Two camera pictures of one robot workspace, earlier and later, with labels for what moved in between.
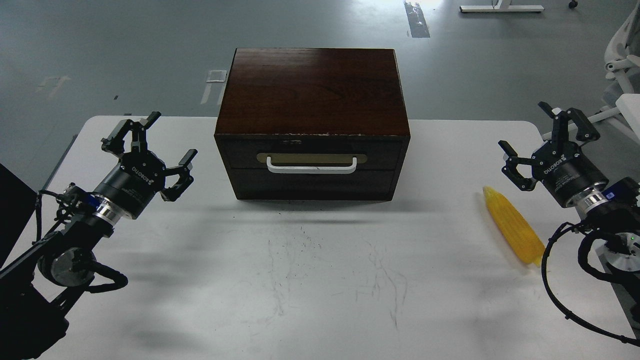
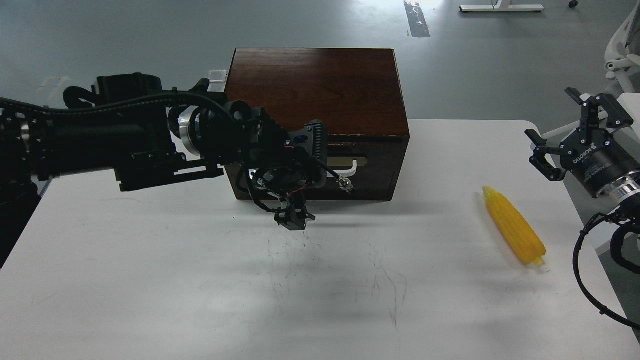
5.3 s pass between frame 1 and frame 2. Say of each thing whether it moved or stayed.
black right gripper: moved
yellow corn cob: stayed
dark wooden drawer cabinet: stayed
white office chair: stayed
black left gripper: moved
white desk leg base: stayed
